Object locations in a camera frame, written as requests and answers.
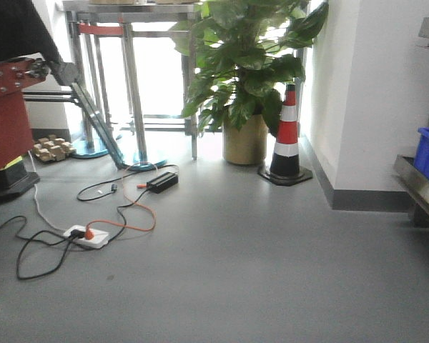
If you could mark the orange white traffic cone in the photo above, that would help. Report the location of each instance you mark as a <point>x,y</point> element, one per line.
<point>285,169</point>

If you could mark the red machine base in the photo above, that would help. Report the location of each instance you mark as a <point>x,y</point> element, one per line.
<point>15,132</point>

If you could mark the black power adapter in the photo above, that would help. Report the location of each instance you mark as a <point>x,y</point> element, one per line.
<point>161,183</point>

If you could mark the steel table frame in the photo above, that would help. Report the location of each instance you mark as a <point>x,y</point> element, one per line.
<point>116,20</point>

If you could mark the gold plant pot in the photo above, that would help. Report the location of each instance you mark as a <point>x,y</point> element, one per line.
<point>245,146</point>

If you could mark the white power strip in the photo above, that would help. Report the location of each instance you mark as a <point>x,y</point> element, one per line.
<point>93,238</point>

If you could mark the green potted plant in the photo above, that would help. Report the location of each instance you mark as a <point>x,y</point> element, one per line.
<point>242,50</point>

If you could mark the wooden blocks pile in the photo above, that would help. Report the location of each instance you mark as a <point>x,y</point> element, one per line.
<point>52,148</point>

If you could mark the person in black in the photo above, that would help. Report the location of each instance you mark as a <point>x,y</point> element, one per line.
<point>22,32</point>

